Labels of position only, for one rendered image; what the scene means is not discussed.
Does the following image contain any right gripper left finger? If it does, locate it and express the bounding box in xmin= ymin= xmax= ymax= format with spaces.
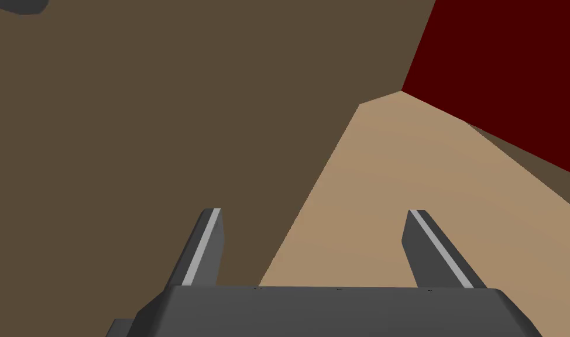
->
xmin=170 ymin=208 xmax=226 ymax=288

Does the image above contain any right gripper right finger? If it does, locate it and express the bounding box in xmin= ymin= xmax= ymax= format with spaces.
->
xmin=401 ymin=209 xmax=489 ymax=289

